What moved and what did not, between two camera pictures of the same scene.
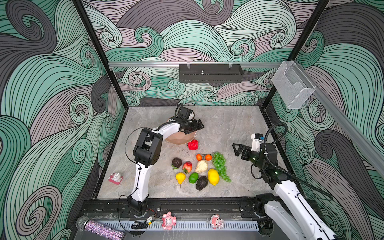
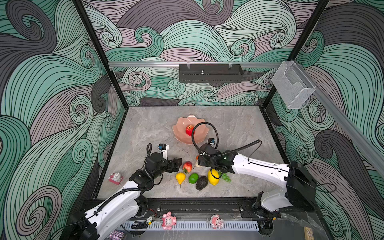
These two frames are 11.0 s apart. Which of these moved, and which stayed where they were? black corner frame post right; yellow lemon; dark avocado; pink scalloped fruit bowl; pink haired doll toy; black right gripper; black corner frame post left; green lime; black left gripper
Moved: black right gripper; black left gripper; pink scalloped fruit bowl
Stayed: black corner frame post left; pink haired doll toy; yellow lemon; dark avocado; black corner frame post right; green lime
